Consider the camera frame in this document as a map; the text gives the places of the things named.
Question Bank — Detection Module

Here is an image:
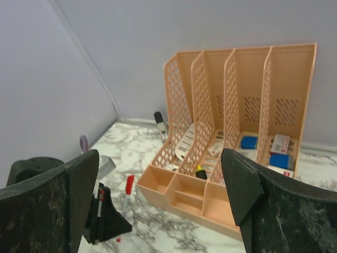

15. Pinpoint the small white packet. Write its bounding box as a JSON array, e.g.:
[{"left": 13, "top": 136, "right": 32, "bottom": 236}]
[{"left": 207, "top": 142, "right": 223, "bottom": 158}]

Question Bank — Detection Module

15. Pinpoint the white red staples box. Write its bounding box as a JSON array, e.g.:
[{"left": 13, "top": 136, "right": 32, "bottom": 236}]
[{"left": 270, "top": 134, "right": 290, "bottom": 154}]

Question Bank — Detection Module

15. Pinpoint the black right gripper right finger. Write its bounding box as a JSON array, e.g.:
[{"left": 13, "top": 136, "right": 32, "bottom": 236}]
[{"left": 221, "top": 148, "right": 336, "bottom": 252}]

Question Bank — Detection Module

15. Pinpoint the yellow highlighter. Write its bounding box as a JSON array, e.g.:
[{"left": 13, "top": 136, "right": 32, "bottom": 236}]
[{"left": 195, "top": 164, "right": 207, "bottom": 180}]

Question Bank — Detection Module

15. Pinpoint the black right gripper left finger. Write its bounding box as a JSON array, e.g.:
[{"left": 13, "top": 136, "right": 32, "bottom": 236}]
[{"left": 1, "top": 150, "right": 100, "bottom": 252}]

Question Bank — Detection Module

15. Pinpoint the orange plastic desk organizer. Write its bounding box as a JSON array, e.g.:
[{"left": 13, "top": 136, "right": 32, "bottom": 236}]
[{"left": 137, "top": 43, "right": 317, "bottom": 240}]

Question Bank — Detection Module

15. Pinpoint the black grey stapler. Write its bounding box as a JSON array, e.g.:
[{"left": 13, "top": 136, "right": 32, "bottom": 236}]
[{"left": 154, "top": 111, "right": 168, "bottom": 143}]

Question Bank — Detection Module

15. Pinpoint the blue eraser box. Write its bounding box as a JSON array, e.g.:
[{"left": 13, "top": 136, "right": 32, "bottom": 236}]
[
  {"left": 270, "top": 153, "right": 294, "bottom": 170},
  {"left": 240, "top": 135, "right": 258, "bottom": 149}
]

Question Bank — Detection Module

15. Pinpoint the blue eraser box lower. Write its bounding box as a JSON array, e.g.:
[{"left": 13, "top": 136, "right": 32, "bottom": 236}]
[{"left": 270, "top": 153, "right": 294, "bottom": 170}]

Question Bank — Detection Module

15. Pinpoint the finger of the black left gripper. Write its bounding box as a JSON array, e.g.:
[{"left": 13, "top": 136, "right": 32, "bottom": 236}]
[{"left": 83, "top": 182, "right": 132, "bottom": 245}]

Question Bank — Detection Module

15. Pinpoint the white pen red end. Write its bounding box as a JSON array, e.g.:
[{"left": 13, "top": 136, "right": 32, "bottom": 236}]
[{"left": 121, "top": 194, "right": 130, "bottom": 218}]

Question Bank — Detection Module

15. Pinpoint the red pen cap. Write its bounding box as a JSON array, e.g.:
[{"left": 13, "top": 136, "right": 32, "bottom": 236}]
[{"left": 125, "top": 175, "right": 134, "bottom": 195}]

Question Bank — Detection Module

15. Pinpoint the blue eraser box upper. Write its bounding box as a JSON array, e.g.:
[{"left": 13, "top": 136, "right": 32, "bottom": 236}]
[{"left": 240, "top": 135, "right": 258, "bottom": 149}]

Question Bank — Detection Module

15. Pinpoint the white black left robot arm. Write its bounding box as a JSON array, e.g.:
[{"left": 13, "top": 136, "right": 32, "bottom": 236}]
[{"left": 7, "top": 157, "right": 133, "bottom": 245}]

